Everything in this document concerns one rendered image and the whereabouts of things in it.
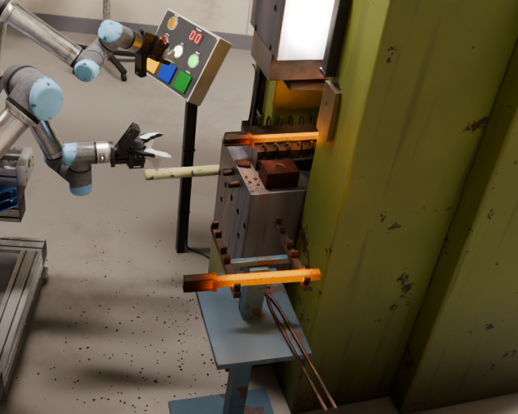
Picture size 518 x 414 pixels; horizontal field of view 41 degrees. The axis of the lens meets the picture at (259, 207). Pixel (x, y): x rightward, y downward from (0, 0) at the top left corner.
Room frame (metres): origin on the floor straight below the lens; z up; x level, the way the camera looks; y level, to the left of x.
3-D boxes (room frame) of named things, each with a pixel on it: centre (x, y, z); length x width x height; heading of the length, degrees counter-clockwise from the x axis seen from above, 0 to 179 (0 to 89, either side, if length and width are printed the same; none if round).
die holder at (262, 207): (2.24, -0.15, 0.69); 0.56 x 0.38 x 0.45; 113
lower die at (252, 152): (2.29, -0.12, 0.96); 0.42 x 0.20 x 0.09; 113
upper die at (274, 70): (2.29, -0.12, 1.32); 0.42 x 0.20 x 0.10; 113
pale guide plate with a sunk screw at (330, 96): (1.96, -0.17, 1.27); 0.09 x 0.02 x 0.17; 23
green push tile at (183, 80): (2.53, 0.38, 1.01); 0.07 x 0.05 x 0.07; 48
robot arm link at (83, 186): (1.96, 0.63, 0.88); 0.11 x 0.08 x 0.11; 50
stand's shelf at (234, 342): (1.64, -0.02, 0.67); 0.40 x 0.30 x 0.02; 20
